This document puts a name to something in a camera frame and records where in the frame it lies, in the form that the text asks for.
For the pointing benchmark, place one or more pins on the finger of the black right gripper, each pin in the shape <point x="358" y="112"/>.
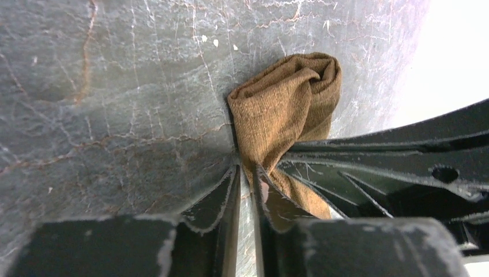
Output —
<point x="448" y="186"/>
<point x="465" y="128"/>

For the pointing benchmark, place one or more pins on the brown cloth napkin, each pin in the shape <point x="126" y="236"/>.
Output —
<point x="291" y="101"/>

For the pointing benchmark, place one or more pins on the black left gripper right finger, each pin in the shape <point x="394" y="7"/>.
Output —
<point x="291" y="242"/>

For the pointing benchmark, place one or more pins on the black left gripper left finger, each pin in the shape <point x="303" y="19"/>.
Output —
<point x="200" y="241"/>

